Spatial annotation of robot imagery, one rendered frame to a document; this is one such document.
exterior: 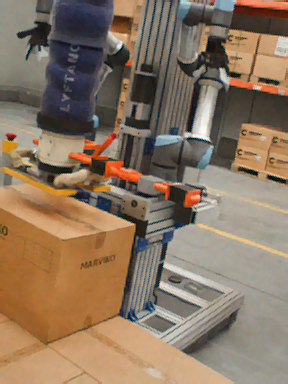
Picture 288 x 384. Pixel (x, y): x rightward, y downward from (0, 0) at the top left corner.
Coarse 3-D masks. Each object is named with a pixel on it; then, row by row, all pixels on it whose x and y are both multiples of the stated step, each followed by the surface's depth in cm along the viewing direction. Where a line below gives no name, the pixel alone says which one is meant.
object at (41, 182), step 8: (8, 168) 206; (24, 168) 203; (16, 176) 201; (24, 176) 199; (32, 176) 199; (48, 176) 194; (32, 184) 195; (40, 184) 192; (48, 184) 192; (56, 192) 186; (64, 192) 189; (72, 192) 192
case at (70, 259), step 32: (0, 192) 217; (32, 192) 226; (0, 224) 198; (32, 224) 186; (64, 224) 192; (96, 224) 199; (128, 224) 206; (0, 256) 199; (32, 256) 187; (64, 256) 179; (96, 256) 193; (128, 256) 209; (0, 288) 199; (32, 288) 187; (64, 288) 183; (96, 288) 198; (32, 320) 188; (64, 320) 187; (96, 320) 203
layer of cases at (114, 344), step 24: (0, 312) 199; (0, 336) 182; (24, 336) 185; (72, 336) 191; (96, 336) 194; (120, 336) 197; (144, 336) 200; (0, 360) 169; (24, 360) 171; (48, 360) 173; (72, 360) 176; (96, 360) 178; (120, 360) 181; (144, 360) 184; (168, 360) 186; (192, 360) 189
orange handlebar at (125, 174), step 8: (88, 144) 223; (96, 144) 226; (80, 160) 195; (88, 160) 192; (112, 168) 185; (120, 168) 187; (120, 176) 182; (128, 176) 179; (136, 176) 178; (168, 184) 175; (192, 200) 164
